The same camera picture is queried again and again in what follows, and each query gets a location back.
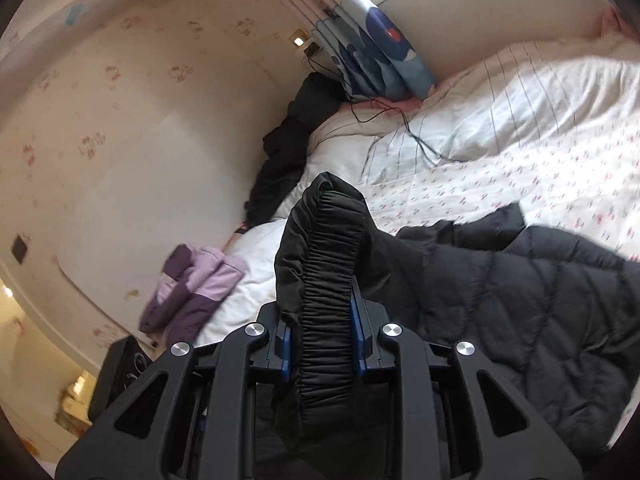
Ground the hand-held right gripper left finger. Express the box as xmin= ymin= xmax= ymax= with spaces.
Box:
xmin=55 ymin=302 xmax=292 ymax=480

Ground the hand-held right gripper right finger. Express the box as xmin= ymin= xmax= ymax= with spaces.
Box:
xmin=350 ymin=292 xmax=583 ymax=480

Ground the black puffer jacket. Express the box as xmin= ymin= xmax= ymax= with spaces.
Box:
xmin=272 ymin=171 xmax=640 ymax=456

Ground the purple jacket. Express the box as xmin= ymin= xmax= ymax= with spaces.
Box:
xmin=139 ymin=244 xmax=248 ymax=346

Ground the dark coat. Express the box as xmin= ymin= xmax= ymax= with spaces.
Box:
xmin=244 ymin=72 xmax=346 ymax=226

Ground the white cherry print duvet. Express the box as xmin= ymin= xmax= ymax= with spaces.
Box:
xmin=192 ymin=30 xmax=640 ymax=361

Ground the blue patterned pillow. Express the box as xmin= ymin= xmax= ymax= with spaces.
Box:
xmin=315 ymin=0 xmax=436 ymax=103

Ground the white bed headboard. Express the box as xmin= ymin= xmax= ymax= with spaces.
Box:
xmin=375 ymin=0 xmax=623 ymax=86

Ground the pink blanket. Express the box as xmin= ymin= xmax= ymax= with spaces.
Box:
xmin=597 ymin=5 xmax=640 ymax=43

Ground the black cable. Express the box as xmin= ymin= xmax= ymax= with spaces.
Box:
xmin=305 ymin=55 xmax=466 ymax=163

